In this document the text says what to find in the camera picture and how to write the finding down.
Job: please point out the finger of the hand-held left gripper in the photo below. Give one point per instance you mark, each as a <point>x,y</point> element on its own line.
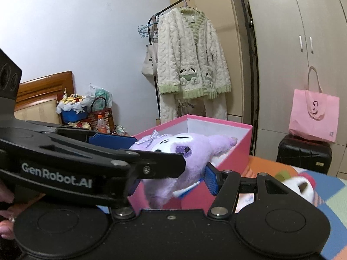
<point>162,166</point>
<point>113,140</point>

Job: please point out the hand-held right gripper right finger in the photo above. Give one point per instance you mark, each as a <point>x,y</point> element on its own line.
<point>211,180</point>

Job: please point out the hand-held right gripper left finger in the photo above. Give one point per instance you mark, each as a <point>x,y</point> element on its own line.
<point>133,187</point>

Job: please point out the purple plush toy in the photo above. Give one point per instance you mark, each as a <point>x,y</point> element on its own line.
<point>168,146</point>

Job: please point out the pink cardboard box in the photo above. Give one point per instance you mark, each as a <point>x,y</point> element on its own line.
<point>233,151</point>

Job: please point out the green makeup sponge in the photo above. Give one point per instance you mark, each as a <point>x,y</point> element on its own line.
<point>281,175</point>

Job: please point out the person's left hand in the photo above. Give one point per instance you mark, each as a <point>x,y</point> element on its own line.
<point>5,230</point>

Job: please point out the orange drink bottle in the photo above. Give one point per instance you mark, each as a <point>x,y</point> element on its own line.
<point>102,126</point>

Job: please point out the red woven basket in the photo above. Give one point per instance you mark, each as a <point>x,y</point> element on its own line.
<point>93,119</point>

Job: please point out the white tissue packet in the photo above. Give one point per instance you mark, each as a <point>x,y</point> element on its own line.
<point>245,203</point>

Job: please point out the white green plastic bag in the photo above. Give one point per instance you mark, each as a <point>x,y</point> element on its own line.
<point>101,93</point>

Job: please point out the flower bouquet in blue box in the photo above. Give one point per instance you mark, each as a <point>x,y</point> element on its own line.
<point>71,111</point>

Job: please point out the fluffy cream pajama pants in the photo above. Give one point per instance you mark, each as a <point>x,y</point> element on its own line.
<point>211,108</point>

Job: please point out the cream canvas tote bag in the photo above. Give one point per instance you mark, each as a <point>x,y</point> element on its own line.
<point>149,62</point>

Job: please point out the wooden headboard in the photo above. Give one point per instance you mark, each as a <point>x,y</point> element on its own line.
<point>40,86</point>

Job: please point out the black suitcase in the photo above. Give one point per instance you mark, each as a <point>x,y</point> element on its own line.
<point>303,154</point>

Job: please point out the black clothes rack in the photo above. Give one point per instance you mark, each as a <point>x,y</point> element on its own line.
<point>253,73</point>

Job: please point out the fluffy cream pajama jacket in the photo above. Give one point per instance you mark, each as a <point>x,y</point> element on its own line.
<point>189,54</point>

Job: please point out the pink tote bag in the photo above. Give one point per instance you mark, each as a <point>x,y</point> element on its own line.
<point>314,122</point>

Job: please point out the patchwork tablecloth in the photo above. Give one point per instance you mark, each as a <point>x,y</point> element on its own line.
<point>333,203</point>

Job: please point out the beige tall cabinet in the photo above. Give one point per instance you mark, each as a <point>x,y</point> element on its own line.
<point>230,19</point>

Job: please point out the grey wardrobe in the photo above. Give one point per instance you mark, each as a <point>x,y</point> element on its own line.
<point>298,19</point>

